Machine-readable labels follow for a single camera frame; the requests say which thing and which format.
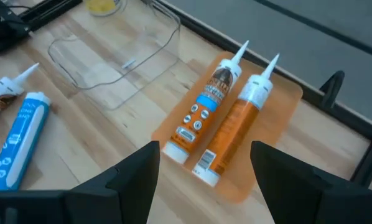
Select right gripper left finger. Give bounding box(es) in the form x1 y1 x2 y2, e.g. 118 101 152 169
0 140 161 224

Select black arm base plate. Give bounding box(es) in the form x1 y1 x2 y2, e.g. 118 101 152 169
0 0 31 60

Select Lysol wipes canister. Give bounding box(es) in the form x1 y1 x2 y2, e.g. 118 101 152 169
85 0 128 17

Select orange white sealant tubes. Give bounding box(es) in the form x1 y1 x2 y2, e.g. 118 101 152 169
151 51 304 205

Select blue silicone tube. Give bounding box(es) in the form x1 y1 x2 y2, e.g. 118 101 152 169
0 91 52 191

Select clear plastic bin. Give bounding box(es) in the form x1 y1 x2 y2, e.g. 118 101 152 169
47 0 182 111

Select black aluminium table frame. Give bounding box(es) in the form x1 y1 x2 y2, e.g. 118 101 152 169
17 0 372 189

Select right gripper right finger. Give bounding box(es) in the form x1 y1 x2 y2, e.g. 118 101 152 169
249 141 372 224

